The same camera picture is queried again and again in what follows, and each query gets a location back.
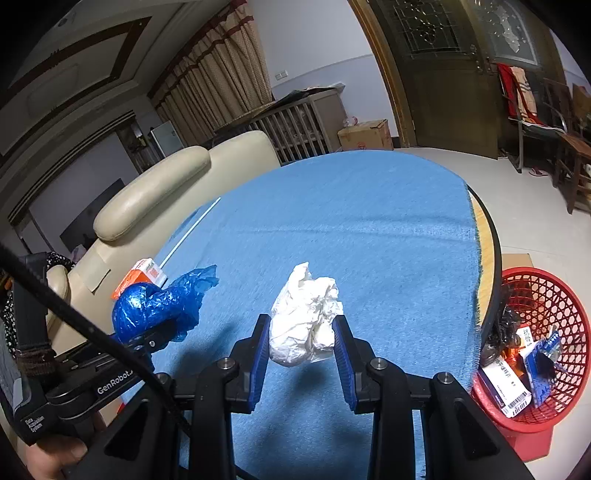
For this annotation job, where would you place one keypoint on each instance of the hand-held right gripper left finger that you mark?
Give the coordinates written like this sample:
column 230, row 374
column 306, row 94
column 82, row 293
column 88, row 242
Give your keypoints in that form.
column 258, row 369

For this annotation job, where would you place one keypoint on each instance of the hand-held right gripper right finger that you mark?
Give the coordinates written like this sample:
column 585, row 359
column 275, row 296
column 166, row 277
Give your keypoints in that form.
column 344, row 364

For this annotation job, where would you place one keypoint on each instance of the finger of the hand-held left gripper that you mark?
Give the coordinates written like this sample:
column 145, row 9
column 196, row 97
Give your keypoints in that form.
column 154, row 341

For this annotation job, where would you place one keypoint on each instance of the blue plastic bag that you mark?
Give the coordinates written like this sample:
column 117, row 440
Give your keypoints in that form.
column 147, row 304

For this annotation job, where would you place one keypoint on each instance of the white plastic bag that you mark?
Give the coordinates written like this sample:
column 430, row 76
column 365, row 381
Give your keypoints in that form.
column 300, row 318

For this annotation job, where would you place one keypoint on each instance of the orange white small box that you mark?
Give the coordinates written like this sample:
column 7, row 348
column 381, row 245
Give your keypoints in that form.
column 138, row 277

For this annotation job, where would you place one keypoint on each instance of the black plastic wrapper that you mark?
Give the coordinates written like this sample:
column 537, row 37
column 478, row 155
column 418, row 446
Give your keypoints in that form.
column 505, row 323

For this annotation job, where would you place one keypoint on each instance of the blue white snack packet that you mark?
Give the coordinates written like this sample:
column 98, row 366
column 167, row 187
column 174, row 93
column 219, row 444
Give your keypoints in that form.
column 540, row 369

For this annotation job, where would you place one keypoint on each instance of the red plastic mesh basket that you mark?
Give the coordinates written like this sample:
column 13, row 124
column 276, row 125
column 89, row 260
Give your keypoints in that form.
column 572, row 323

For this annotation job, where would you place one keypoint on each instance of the person's left hand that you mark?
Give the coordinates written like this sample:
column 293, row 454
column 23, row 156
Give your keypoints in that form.
column 55, row 454

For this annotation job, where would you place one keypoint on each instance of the thin white stick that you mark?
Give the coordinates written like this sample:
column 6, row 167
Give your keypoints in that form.
column 189, row 230

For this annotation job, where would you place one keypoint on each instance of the person's dotted dark clothing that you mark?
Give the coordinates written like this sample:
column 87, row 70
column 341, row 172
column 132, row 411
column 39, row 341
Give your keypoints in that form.
column 60, row 261

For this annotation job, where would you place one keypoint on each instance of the black television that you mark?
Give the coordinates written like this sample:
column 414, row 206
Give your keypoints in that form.
column 92, row 217

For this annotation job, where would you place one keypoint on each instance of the blue tablecloth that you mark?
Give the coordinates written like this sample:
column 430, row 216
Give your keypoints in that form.
column 346, row 221

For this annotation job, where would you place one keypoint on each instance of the white paper box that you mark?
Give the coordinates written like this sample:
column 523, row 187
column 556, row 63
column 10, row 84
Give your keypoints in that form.
column 508, row 392

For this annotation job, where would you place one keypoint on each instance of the orange wrapper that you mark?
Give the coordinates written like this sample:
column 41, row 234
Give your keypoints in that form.
column 514, row 360

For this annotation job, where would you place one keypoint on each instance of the cream leather sofa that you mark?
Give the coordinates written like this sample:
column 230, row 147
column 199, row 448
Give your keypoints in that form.
column 184, row 170

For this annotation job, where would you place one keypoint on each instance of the small white carton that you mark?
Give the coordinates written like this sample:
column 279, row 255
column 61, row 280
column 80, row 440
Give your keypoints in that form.
column 526, row 335

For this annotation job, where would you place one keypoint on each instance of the round wooden table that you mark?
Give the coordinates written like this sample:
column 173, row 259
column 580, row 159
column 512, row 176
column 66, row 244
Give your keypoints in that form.
column 485, row 240

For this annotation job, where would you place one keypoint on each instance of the flat brown cardboard sheet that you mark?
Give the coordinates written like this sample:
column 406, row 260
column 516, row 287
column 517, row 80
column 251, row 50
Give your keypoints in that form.
column 517, row 259

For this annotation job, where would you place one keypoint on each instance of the white cabinet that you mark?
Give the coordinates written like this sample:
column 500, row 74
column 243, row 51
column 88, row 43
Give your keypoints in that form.
column 165, row 138

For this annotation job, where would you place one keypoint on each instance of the brown cardboard box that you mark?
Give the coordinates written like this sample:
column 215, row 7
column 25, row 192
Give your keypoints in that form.
column 369, row 136

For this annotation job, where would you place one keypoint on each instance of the wooden slatted crib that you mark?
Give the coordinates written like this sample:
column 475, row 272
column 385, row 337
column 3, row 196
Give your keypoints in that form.
column 295, row 129

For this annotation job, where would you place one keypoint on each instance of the pink slipper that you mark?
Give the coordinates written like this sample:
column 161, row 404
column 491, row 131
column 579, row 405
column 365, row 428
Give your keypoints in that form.
column 539, row 172

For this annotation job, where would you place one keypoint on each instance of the beige curtain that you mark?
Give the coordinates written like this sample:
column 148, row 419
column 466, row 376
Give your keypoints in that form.
column 221, row 69

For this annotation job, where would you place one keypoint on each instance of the dark wooden double door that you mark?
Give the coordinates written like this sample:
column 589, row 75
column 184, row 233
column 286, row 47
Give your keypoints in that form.
column 438, row 92

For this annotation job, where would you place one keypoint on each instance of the red beige blanket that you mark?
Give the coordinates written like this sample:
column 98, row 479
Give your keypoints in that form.
column 517, row 97

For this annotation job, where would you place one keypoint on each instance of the dark wooden stool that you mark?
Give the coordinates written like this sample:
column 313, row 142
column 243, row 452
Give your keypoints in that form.
column 575, row 143

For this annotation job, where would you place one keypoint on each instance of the metal frame chair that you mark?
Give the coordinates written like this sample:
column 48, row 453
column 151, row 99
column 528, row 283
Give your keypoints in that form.
column 549, row 131

